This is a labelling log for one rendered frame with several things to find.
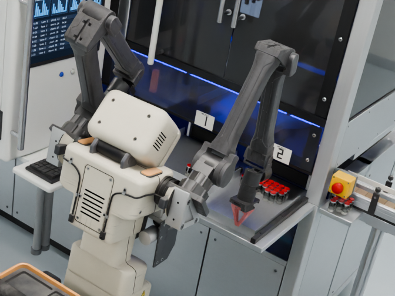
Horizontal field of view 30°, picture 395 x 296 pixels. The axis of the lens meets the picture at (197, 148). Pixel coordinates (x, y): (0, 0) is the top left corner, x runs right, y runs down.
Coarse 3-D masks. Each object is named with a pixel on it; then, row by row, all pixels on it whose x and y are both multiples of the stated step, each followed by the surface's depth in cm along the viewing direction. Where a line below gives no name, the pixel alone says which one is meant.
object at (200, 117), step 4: (196, 112) 287; (200, 112) 286; (196, 116) 288; (200, 116) 287; (204, 116) 286; (208, 116) 285; (212, 116) 284; (196, 120) 288; (200, 120) 287; (204, 120) 286; (208, 120) 285; (212, 120) 284; (196, 124) 289; (200, 124) 288; (204, 124) 287; (208, 124) 286; (212, 124) 285; (208, 128) 286; (212, 128) 285
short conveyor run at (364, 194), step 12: (360, 180) 279; (372, 180) 276; (360, 192) 275; (372, 192) 270; (384, 192) 277; (360, 204) 272; (372, 204) 268; (384, 204) 269; (372, 216) 270; (384, 216) 268; (384, 228) 269
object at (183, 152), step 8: (184, 128) 302; (184, 136) 303; (176, 144) 295; (184, 144) 296; (192, 144) 297; (200, 144) 298; (176, 152) 289; (184, 152) 290; (192, 152) 291; (216, 152) 295; (168, 160) 281; (176, 160) 283; (184, 160) 284; (176, 168) 277; (184, 168) 278; (176, 176) 268; (184, 176) 266
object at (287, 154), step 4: (276, 144) 271; (276, 148) 272; (280, 148) 271; (284, 148) 270; (276, 152) 272; (280, 152) 271; (284, 152) 270; (288, 152) 270; (276, 156) 273; (280, 156) 272; (284, 156) 271; (288, 156) 270; (280, 160) 272; (284, 160) 271; (288, 160) 271; (288, 164) 271
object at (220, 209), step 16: (240, 176) 280; (208, 192) 262; (224, 192) 267; (224, 208) 257; (256, 208) 260; (272, 208) 262; (288, 208) 262; (224, 224) 247; (240, 224) 244; (256, 224) 251
